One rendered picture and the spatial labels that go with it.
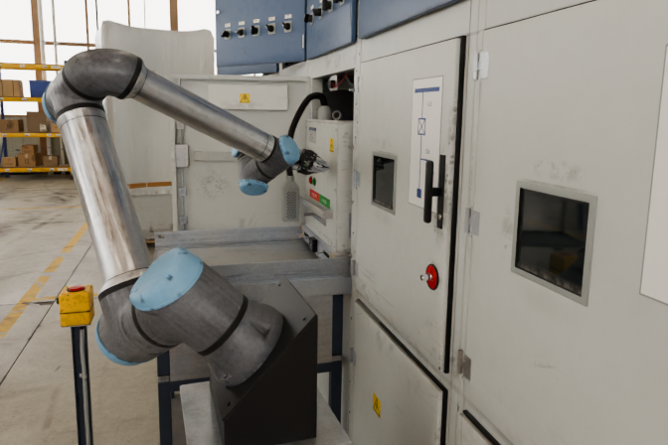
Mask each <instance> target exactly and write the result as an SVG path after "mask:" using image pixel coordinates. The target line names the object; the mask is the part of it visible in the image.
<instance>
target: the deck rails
mask: <svg viewBox="0 0 668 445"><path fill-rule="evenodd" d="M298 231H301V225H292V226H270V227H248V228H225V229H203V230H181V231H159V232H154V238H155V250H161V249H173V248H177V247H183V248H198V247H216V246H235V245H253V244H272V243H290V242H306V241H305V240H304V239H303V238H299V237H298V236H297V235H296V232H298ZM163 234H164V238H157V235H163ZM209 266H210V267H211V268H212V269H214V270H215V271H216V272H217V273H218V274H220V275H221V276H222V277H223V278H225V279H226V280H227V281H228V282H229V283H231V284H232V285H234V284H248V283H260V282H273V281H278V280H279V279H280V278H281V277H282V276H283V275H285V276H286V278H287V279H288V280H300V279H313V278H327V277H340V276H349V275H348V268H349V257H332V258H316V259H300V260H285V261H270V262H254V263H239V264H223V265H209Z"/></svg>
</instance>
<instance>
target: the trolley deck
mask: <svg viewBox="0 0 668 445"><path fill-rule="evenodd" d="M186 249H187V250H189V251H190V252H192V253H193V254H195V255H197V256H199V257H200V258H201V259H202V260H203V261H204V262H205V263H206V264H207V265H223V264H239V263H254V262H270V261H285V260H300V259H316V258H318V257H317V256H316V255H315V252H312V251H311V250H310V249H309V246H308V243H307V242H290V243H272V244H253V245H235V246H216V247H198V248H186ZM169 250H171V249H161V250H154V256H153V262H154V261H155V260H156V259H158V258H159V257H160V256H161V255H163V254H164V253H166V252H167V251H169ZM153 262H152V263H153ZM289 281H290V282H291V284H292V285H293V286H294V287H295V289H296V290H297V291H298V292H299V293H300V295H301V296H302V297H303V298H304V297H315V296H327V295H339V294H351V277H349V276H340V277H327V278H313V279H300V280H289ZM276 283H277V281H273V282H260V283H248V284H234V285H233V286H234V287H235V288H237V289H238V290H239V291H240V292H242V293H243V294H244V295H245V296H246V297H248V298H249V299H251V300H253V301H260V300H261V299H262V298H263V297H264V296H265V295H266V294H267V292H268V291H269V290H270V289H271V288H272V287H273V286H274V285H275V284H276Z"/></svg>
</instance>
